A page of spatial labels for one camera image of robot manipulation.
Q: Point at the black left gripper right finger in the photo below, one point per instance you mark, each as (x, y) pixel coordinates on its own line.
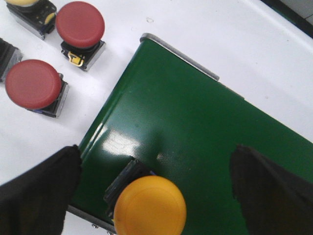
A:
(273, 200)

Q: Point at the green conveyor belt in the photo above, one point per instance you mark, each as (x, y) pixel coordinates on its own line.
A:
(195, 122)

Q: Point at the black switch block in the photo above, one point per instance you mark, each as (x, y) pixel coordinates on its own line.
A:
(9, 56)

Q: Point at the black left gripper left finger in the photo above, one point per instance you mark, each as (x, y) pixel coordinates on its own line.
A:
(35, 203)

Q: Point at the aluminium conveyor frame rail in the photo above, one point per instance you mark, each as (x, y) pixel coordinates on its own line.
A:
(181, 55)

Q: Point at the yellow mushroom push button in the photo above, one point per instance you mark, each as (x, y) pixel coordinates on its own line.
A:
(38, 16)
(143, 203)

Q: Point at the red mushroom push button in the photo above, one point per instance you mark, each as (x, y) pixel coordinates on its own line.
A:
(81, 27)
(36, 86)

